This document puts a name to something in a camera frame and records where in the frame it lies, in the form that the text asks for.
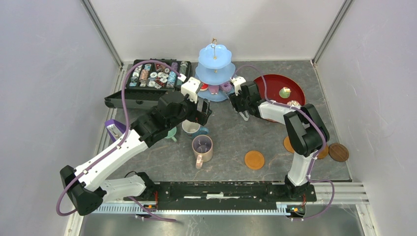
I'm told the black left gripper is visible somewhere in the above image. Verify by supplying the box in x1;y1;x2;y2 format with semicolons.
167;92;211;130

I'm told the purple sprinkled donut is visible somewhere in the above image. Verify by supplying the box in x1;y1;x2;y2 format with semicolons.
219;82;233;93

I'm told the red frosted donut cake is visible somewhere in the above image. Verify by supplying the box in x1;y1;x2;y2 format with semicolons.
200;84;209;91

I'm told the pink mousse cake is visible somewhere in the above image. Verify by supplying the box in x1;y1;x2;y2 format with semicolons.
208;85;220;95

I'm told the green mousse cake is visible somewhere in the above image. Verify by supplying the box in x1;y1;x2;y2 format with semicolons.
279;87;292;99

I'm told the blue three-tier cake stand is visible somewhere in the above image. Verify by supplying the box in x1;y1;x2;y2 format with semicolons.
195;38;236;102

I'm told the white chocolate drizzled donut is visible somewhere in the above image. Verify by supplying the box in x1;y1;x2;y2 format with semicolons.
287;100;301;107

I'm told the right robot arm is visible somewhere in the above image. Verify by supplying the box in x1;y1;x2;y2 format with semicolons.
229;77;329;201

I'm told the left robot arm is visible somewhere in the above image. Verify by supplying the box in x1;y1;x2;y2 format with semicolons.
56;91;212;216

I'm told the round red serving tray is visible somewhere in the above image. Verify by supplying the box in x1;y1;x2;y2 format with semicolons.
254;74;305;124

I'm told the rose gold marble mug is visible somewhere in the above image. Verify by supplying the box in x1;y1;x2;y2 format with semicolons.
192;135;213;169

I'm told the mint green cup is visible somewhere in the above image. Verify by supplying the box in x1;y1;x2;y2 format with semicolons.
165;127;177;142

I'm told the tan wooden coaster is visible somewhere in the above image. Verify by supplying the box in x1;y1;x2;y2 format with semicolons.
283;136;295;153

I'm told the black poker chip case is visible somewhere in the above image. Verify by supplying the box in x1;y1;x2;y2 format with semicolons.
104;59;192;109

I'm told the light orange wooden coaster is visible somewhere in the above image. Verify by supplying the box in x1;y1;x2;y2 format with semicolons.
244;150;265;170

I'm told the dark brown wooden coaster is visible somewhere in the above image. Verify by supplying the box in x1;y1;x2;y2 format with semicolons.
329;143;350;162

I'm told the white mug blue handle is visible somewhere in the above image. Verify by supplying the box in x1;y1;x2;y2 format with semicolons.
181;120;209;139

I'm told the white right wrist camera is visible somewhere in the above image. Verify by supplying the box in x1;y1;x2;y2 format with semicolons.
231;76;246;96

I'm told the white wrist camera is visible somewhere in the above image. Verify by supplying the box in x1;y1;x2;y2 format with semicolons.
231;76;246;96
178;74;203;104

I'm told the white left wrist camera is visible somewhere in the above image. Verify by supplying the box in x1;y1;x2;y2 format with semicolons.
178;74;203;104

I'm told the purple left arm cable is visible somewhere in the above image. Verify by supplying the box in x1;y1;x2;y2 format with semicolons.
55;60;183;217

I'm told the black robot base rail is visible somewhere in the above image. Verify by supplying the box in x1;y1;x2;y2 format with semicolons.
75;181;369;219

